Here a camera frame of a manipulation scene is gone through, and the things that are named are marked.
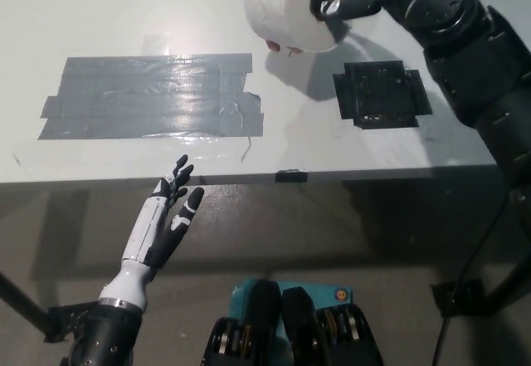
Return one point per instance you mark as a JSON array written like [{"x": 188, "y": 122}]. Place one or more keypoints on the black tape square spot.
[{"x": 381, "y": 96}]

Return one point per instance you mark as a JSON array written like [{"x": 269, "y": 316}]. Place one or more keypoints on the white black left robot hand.
[{"x": 145, "y": 233}]

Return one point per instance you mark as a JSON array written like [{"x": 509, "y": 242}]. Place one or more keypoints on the person's bare hand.
[{"x": 272, "y": 45}]

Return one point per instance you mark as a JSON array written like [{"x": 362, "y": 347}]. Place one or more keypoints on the long clear tape strip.
[{"x": 124, "y": 150}]

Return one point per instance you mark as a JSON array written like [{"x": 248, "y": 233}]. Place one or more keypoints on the white toilet paper roll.
[{"x": 282, "y": 5}]

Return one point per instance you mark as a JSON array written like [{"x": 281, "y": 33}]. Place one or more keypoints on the small black tape piece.
[{"x": 291, "y": 176}]

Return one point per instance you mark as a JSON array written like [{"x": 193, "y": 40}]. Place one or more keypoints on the black teal robot torso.
[{"x": 298, "y": 333}]

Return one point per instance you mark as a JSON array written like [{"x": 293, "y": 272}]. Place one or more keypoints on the grey duct tape patch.
[{"x": 145, "y": 100}]

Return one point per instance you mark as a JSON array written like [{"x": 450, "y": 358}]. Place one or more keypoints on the black table leg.
[
  {"x": 512, "y": 274},
  {"x": 22, "y": 304}
]

